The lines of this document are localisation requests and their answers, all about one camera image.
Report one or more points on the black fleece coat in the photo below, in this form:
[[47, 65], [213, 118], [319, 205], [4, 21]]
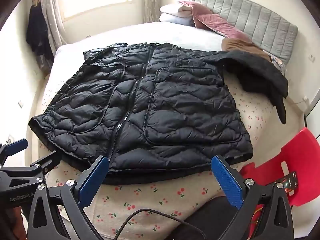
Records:
[[260, 70]]

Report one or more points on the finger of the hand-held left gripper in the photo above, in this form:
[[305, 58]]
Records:
[[48, 159], [17, 146]]

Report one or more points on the long pink velvet pillow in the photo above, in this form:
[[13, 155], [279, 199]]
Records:
[[220, 23]]

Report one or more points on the wall socket with plug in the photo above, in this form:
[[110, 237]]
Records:
[[305, 99]]

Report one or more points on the black printed packet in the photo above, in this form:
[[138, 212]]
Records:
[[290, 182]]

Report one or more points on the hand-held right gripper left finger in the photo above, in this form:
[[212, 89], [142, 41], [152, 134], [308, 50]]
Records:
[[92, 177]]

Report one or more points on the hanging dark clothes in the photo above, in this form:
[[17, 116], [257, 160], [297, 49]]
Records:
[[37, 35]]

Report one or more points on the person's black trouser leg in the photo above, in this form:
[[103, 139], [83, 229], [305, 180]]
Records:
[[200, 212]]

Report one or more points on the grey padded headboard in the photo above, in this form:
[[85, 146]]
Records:
[[260, 22]]

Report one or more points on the floral printed cloth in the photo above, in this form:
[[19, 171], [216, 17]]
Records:
[[277, 63]]

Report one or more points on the white folded blanket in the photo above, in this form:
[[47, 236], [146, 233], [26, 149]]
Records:
[[172, 10]]

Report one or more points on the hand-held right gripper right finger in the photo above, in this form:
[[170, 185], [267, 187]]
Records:
[[227, 182]]

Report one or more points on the light blue pillow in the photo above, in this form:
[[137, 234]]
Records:
[[172, 19]]

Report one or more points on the brown garment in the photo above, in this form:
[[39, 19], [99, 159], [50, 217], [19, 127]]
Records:
[[243, 46]]

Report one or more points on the red plastic chair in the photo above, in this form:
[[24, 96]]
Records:
[[300, 155]]

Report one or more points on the black quilted puffer jacket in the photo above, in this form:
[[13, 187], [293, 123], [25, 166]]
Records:
[[162, 105]]

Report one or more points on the patterned curtain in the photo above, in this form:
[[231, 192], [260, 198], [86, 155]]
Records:
[[153, 0], [50, 17]]

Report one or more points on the cherry print blanket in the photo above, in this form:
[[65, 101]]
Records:
[[150, 197]]

